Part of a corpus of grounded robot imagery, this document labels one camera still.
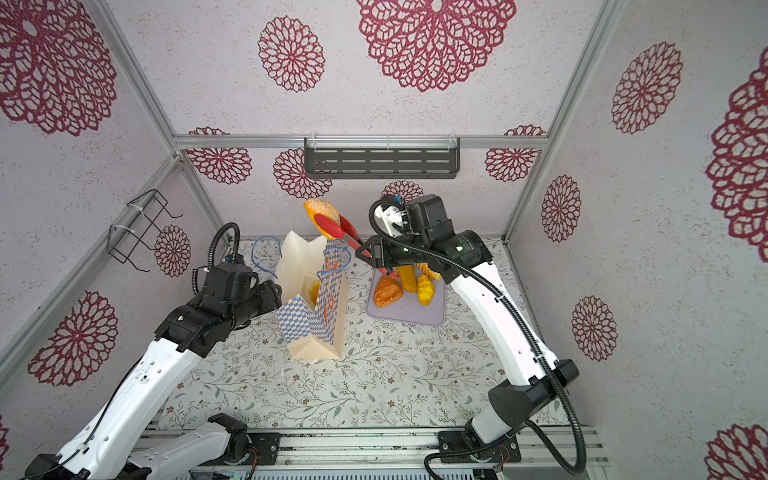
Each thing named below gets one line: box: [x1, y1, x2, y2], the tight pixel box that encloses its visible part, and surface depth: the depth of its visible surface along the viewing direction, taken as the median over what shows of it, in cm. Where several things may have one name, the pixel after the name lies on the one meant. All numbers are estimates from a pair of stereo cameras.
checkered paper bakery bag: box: [274, 231, 348, 360], surface depth 85 cm
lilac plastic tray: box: [366, 269, 445, 325], surface depth 102 cm
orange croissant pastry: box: [373, 275, 403, 308], surface depth 102 cm
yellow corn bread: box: [418, 274, 435, 307], surface depth 104 cm
